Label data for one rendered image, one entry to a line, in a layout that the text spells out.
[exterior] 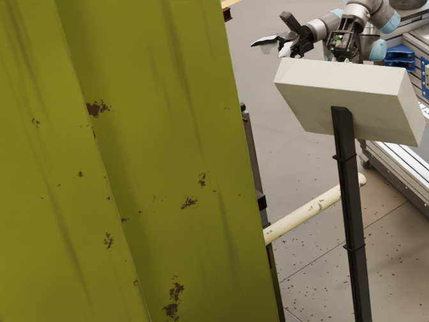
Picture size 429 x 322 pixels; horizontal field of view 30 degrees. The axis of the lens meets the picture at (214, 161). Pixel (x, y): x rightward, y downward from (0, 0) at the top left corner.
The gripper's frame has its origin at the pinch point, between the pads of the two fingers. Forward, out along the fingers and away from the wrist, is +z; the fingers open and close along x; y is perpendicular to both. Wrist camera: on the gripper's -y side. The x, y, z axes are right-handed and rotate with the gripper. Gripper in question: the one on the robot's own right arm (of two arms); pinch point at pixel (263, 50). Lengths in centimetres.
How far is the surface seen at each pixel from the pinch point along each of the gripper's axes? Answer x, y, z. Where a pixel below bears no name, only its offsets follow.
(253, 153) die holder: -15.9, 23.7, 21.0
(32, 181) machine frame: -54, -27, 101
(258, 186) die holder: -15.9, 36.5, 21.3
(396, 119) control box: -71, -5, 11
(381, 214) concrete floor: 4, 100, -49
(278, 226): -38, 36, 31
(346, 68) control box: -60, -19, 17
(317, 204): -38, 36, 15
